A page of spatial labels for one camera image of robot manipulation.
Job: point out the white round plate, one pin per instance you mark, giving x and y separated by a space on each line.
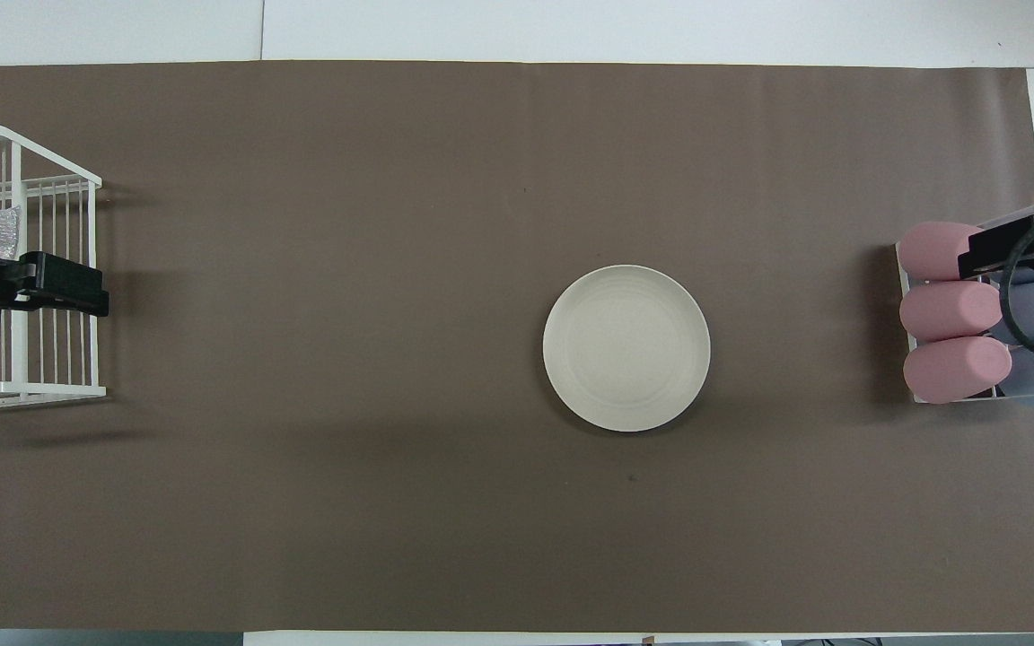
626 348

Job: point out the pink plastic cup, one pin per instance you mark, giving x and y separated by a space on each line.
948 311
957 370
934 251

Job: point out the brown table mat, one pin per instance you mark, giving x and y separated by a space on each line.
391 269

